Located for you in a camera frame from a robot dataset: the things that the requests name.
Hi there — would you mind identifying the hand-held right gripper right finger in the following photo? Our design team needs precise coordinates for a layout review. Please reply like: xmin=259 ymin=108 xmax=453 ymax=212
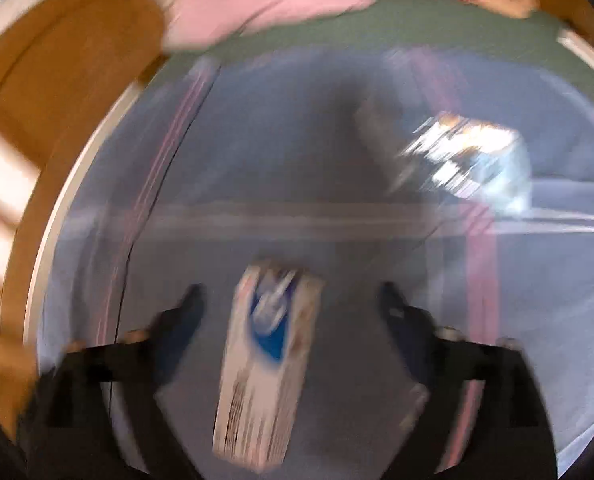
xmin=377 ymin=281 xmax=560 ymax=480

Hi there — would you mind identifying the white framed board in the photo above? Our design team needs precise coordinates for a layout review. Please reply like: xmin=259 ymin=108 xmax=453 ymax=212
xmin=556 ymin=26 xmax=594 ymax=75

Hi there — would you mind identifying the green bed sheet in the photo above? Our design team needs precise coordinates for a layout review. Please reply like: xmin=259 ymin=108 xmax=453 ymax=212
xmin=144 ymin=0 xmax=594 ymax=113

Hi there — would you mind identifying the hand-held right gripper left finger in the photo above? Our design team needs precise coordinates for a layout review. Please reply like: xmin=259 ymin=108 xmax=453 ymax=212
xmin=42 ymin=284 xmax=209 ymax=480

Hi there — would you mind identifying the wooden slatted railing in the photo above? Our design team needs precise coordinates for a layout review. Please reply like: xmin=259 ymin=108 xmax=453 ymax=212
xmin=0 ymin=0 xmax=188 ymax=441

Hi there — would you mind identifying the white blue cardboard box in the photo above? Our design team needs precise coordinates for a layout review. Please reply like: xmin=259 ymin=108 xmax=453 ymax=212
xmin=212 ymin=260 xmax=325 ymax=474

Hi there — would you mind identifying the blue striped blanket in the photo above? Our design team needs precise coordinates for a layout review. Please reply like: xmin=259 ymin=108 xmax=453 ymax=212
xmin=36 ymin=47 xmax=594 ymax=480

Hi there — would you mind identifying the clear plastic bag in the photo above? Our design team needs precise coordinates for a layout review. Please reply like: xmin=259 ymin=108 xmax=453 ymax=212
xmin=354 ymin=105 xmax=536 ymax=217

